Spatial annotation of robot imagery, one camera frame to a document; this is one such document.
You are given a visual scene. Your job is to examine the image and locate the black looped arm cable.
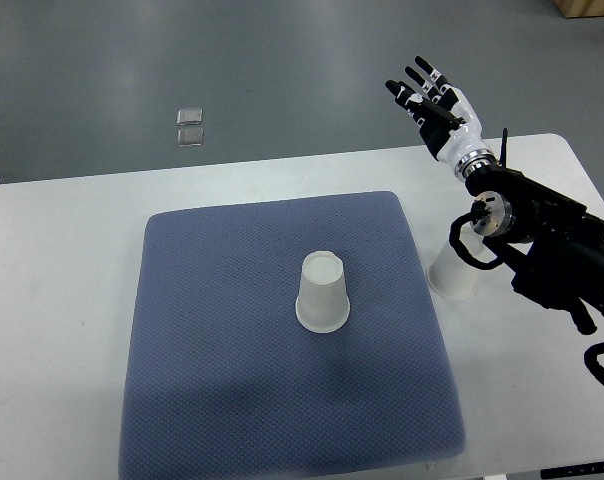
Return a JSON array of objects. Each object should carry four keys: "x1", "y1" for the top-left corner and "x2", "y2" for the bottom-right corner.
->
[{"x1": 449, "y1": 212, "x2": 509, "y2": 272}]

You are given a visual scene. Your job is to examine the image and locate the blue grey mesh cushion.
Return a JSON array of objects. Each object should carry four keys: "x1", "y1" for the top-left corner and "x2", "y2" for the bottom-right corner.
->
[{"x1": 119, "y1": 191, "x2": 465, "y2": 479}]

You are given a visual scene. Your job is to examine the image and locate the black table edge label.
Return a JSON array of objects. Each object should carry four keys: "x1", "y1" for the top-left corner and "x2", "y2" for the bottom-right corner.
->
[{"x1": 540, "y1": 461, "x2": 604, "y2": 479}]

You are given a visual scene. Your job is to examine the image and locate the upper metal floor plate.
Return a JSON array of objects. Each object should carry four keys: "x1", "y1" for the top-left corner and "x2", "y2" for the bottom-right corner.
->
[{"x1": 176, "y1": 107, "x2": 203, "y2": 126}]

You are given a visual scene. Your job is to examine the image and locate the white paper cup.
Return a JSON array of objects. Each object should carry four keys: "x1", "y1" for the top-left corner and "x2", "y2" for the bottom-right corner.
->
[
  {"x1": 426, "y1": 242, "x2": 478, "y2": 300},
  {"x1": 295, "y1": 251, "x2": 350, "y2": 334}
]

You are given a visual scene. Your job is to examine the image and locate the black white robotic hand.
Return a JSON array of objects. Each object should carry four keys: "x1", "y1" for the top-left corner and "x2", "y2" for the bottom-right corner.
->
[{"x1": 385, "y1": 56, "x2": 496, "y2": 181}]

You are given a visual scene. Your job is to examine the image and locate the wooden furniture corner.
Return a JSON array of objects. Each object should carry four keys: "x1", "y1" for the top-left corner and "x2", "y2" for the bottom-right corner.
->
[{"x1": 553, "y1": 0, "x2": 604, "y2": 19}]

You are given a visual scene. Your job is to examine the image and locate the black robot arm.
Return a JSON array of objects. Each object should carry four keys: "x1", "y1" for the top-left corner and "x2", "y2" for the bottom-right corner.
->
[{"x1": 456, "y1": 149, "x2": 604, "y2": 335}]

